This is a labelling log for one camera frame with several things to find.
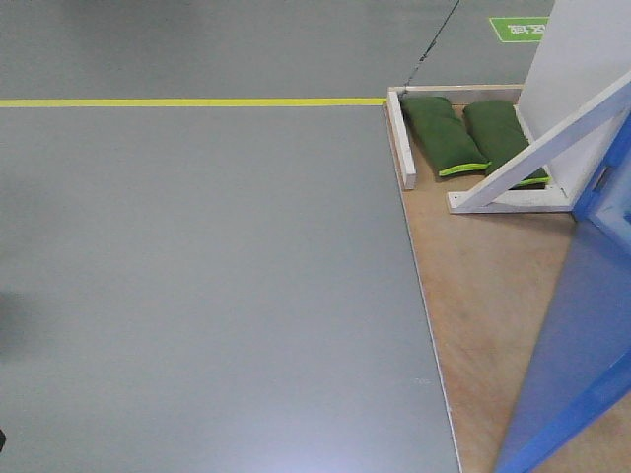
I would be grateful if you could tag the green sandbag right of pair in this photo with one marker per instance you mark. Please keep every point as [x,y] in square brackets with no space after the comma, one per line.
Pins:
[496,131]

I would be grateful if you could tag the green sandbag of pair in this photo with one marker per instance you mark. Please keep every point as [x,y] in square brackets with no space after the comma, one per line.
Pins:
[442,135]
[496,131]

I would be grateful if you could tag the blue door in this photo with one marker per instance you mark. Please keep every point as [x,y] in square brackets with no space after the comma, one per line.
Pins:
[580,365]

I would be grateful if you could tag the green floor sign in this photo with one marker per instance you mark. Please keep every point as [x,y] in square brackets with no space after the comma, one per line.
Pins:
[519,29]

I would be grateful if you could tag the large plywood platform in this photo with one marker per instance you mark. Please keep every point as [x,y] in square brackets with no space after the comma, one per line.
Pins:
[487,281]

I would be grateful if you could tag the white base frame bar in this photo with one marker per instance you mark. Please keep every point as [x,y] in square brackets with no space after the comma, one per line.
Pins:
[457,94]

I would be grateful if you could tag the green sandbag left of pair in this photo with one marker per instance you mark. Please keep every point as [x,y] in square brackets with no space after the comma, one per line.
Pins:
[442,135]

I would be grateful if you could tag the white wall panel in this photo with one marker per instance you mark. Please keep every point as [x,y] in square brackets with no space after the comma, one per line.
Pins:
[585,48]

